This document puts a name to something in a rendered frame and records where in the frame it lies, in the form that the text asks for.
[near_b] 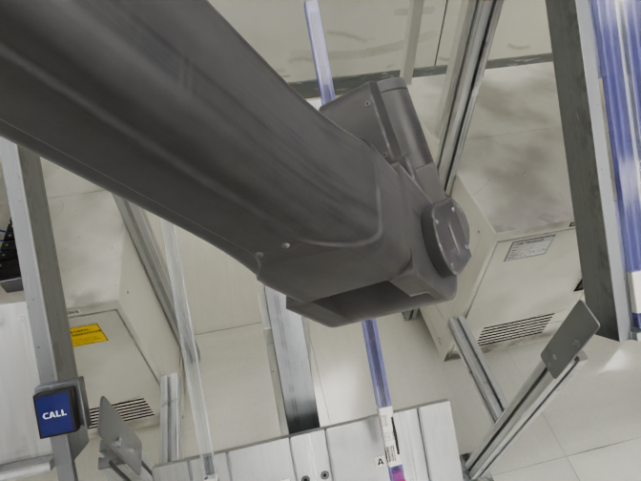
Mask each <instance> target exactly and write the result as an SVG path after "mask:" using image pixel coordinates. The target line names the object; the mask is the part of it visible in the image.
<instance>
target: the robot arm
mask: <svg viewBox="0 0 641 481"><path fill-rule="evenodd" d="M0 136H1V137H2V138H4V139H6V140H8V141H10V142H12V143H14V144H16V145H18V146H20V147H22V148H24V149H26V150H28V151H30V152H32V153H34V154H36V155H38V156H40V157H42V158H44V159H46V160H48V161H50V162H52V163H54V164H56V165H58V166H60V167H62V168H64V169H65V170H67V171H69V172H71V173H73V174H75V175H77V176H79V177H81V178H84V179H85V180H87V181H89V182H91V183H93V184H95V185H97V186H99V187H101V188H103V189H105V190H107V191H109V192H111V193H113V194H115V195H117V196H119V197H121V198H123V199H125V200H127V201H129V202H131V203H133V204H134V205H136V206H138V207H140V208H142V209H144V210H146V211H148V212H150V213H152V214H154V215H156V216H158V217H160V218H162V219H164V220H167V221H168V222H170V223H172V224H174V225H176V226H178V227H180V228H182V229H184V230H186V231H188V232H189V233H191V234H193V235H195V236H197V237H199V238H200V239H202V240H204V241H207V242H208V243H210V244H212V245H213V246H214V247H216V248H218V249H219V250H221V251H223V252H224V253H226V254H227V255H229V256H230V257H232V258H233V259H235V260H237V261H238V262H240V263H241V264H243V265H244V266H245V267H247V268H248V269H249V270H250V271H252V272H253V273H254V274H256V275H257V280H258V281H259V282H261V283H263V284H264V285H266V286H268V287H270V288H272V289H274V290H276V291H278V292H279V293H282V294H284V295H286V309H288V310H290V311H292V312H295V313H297V314H299V315H301V316H303V317H305V318H308V319H310V320H312V321H314V322H317V323H319V324H323V325H325V326H327V327H333V328H334V327H339V326H343V325H348V324H354V323H358V322H363V321H367V320H371V319H375V318H380V317H383V316H387V315H391V314H396V313H400V312H404V311H407V310H412V309H416V308H420V307H424V306H429V305H432V304H436V303H444V302H448V301H452V300H454V298H455V297H456V294H457V275H460V274H461V273H462V271H463V270H464V268H465V266H466V265H467V263H468V262H469V260H470V259H471V257H472V255H471V253H470V250H469V247H468V246H469V226H468V222H467V218H466V216H465V213H464V211H463V209H462V208H461V206H460V205H459V204H458V203H457V202H456V201H455V200H454V199H453V198H451V197H450V196H448V195H447V194H446V193H445V190H444V187H443V185H442V182H441V180H440V177H439V174H438V171H437V168H436V166H435V163H434V161H433V158H432V155H431V153H430V150H429V148H428V145H427V142H426V139H425V136H424V132H423V129H422V126H421V123H420V121H419V119H418V116H417V113H416V110H415V108H414V105H413V102H412V99H411V96H410V94H409V91H408V89H407V86H406V83H405V81H404V79H403V78H402V77H393V78H387V79H384V80H380V81H377V82H375V81H372V80H370V81H368V82H366V83H364V84H362V85H361V86H359V87H357V88H355V89H354V90H352V91H350V92H348V93H346V94H343V95H341V96H339V97H337V98H335V99H333V100H331V101H329V102H327V103H325V104H323V105H321V106H320V108H319V109H318V110H317V109H316V108H315V107H314V106H313V105H311V104H310V103H309V102H308V101H307V100H306V99H304V98H303V97H302V96H301V95H300V94H299V93H298V92H297V91H296V90H294V89H293V88H292V87H291V86H290V85H289V84H288V83H287V82H286V81H285V80H284V79H283V78H282V77H281V76H280V75H279V74H278V73H277V72H276V71H275V70H274V69H273V68H272V67H271V66H270V65H269V64H268V63H267V61H266V60H265V59H264V58H263V57H262V56H261V55H260V54H259V53H258V52H257V51H256V50H255V49H254V48H253V47H252V46H251V45H250V44H249V43H248V42H247V41H246V40H245V39H244V38H243V37H242V36H241V35H240V33H239V32H238V31H237V30H236V29H235V28H234V27H233V26H232V25H231V24H230V23H229V22H228V21H227V20H226V19H225V18H224V17H223V16H222V15H221V14H220V13H219V12H218V11H217V10H216V9H215V8H214V6H213V5H212V4H211V3H210V2H209V1H208V0H0Z"/></svg>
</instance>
